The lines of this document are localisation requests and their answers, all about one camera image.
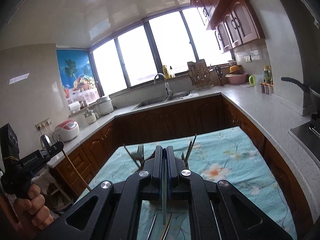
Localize steel fork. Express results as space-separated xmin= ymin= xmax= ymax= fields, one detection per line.
xmin=123 ymin=145 xmax=143 ymax=170
xmin=137 ymin=144 xmax=144 ymax=165

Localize person's left hand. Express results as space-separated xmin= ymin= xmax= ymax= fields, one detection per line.
xmin=14 ymin=184 xmax=54 ymax=233

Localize steel electric kettle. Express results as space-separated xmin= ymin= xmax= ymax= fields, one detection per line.
xmin=40 ymin=134 xmax=52 ymax=150

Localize wooden utensil holder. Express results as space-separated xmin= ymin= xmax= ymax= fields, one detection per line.
xmin=137 ymin=146 xmax=189 ymax=214

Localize teal floral tablecloth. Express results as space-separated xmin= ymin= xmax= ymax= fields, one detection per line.
xmin=89 ymin=128 xmax=297 ymax=239

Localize white red rice cooker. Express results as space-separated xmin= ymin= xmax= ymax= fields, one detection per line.
xmin=53 ymin=119 xmax=80 ymax=142

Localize paper towel roll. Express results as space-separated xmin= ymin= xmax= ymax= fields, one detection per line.
xmin=68 ymin=101 xmax=81 ymax=114

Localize small white blender appliance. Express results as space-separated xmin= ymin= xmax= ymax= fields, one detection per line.
xmin=84 ymin=109 xmax=99 ymax=125

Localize lower wooden cabinets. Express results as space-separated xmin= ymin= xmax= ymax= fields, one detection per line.
xmin=49 ymin=89 xmax=319 ymax=237

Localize wooden cabinets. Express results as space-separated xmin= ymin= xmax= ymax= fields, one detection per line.
xmin=49 ymin=89 xmax=319 ymax=237
xmin=190 ymin=0 xmax=265 ymax=52

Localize fruit poster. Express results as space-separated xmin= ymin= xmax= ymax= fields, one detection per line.
xmin=56 ymin=49 xmax=100 ymax=105

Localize gas stove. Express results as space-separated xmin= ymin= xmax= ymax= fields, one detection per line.
xmin=289 ymin=112 xmax=320 ymax=166

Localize sink faucet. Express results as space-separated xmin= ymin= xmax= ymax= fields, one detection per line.
xmin=153 ymin=73 xmax=173 ymax=97

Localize spice jar set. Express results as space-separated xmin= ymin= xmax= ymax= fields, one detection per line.
xmin=260 ymin=82 xmax=274 ymax=95

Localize pink basin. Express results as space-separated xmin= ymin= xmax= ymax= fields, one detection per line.
xmin=226 ymin=73 xmax=247 ymax=85

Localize wooden cutting board rack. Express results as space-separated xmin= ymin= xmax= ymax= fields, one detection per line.
xmin=187 ymin=59 xmax=214 ymax=88

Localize orange bowl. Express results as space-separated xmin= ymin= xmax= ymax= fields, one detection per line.
xmin=229 ymin=65 xmax=241 ymax=74

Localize condiment bottle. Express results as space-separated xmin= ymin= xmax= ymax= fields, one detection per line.
xmin=264 ymin=66 xmax=273 ymax=85

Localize yellow dish soap bottle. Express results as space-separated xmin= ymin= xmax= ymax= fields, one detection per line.
xmin=162 ymin=65 xmax=171 ymax=79

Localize black wok with lid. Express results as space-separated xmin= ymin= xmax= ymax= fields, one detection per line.
xmin=281 ymin=77 xmax=319 ymax=104

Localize upper wooden cabinets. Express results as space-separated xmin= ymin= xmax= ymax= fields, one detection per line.
xmin=190 ymin=0 xmax=265 ymax=52

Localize wall power socket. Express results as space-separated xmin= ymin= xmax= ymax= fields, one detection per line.
xmin=35 ymin=118 xmax=52 ymax=131

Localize window frame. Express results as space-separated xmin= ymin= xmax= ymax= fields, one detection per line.
xmin=92 ymin=8 xmax=234 ymax=95

